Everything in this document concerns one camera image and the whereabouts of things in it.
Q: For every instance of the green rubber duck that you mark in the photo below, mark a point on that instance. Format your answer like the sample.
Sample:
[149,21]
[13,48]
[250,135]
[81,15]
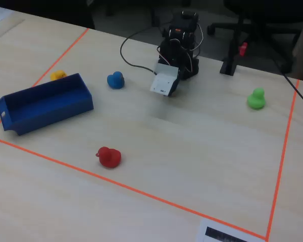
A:
[256,100]

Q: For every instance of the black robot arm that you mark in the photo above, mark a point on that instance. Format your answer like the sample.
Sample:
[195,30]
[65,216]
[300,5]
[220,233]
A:
[176,48]

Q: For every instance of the red rubber duck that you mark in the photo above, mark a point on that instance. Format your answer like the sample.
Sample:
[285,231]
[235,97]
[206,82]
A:
[109,158]

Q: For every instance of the yellow rubber duck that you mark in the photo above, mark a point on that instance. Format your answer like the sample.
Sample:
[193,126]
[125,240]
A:
[57,75]

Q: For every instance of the blue plastic box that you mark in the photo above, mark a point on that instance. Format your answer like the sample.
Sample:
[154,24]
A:
[53,113]

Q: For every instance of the blue ball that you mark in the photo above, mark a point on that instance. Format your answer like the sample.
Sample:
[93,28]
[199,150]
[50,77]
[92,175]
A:
[115,81]

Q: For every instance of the orange tape strip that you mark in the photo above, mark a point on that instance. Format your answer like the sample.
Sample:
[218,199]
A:
[131,188]
[60,56]
[282,153]

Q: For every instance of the white paper with black strip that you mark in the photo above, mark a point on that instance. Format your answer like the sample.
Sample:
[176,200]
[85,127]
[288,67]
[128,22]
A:
[217,233]

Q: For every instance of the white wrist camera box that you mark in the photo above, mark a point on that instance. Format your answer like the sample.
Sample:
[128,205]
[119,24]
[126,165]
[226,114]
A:
[162,83]

